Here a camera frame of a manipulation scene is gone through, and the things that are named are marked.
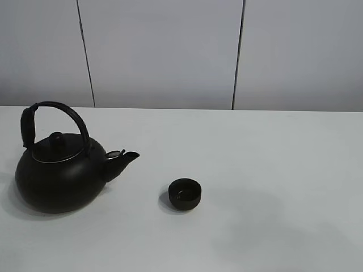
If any small black teacup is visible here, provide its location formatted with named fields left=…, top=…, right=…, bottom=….
left=168, top=178, right=202, bottom=211

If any black round kettle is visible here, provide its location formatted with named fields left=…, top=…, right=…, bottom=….
left=15, top=101, right=140, bottom=214

